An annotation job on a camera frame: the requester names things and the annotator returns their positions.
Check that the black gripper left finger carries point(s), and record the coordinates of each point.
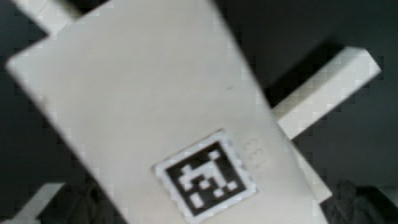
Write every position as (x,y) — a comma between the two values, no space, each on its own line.
(69,204)

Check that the white box with tags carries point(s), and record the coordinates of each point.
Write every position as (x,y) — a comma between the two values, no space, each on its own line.
(143,86)

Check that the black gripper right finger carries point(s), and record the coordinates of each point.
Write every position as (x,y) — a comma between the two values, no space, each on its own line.
(364,204)

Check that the white cabinet body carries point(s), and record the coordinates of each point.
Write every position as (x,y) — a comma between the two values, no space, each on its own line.
(319,95)

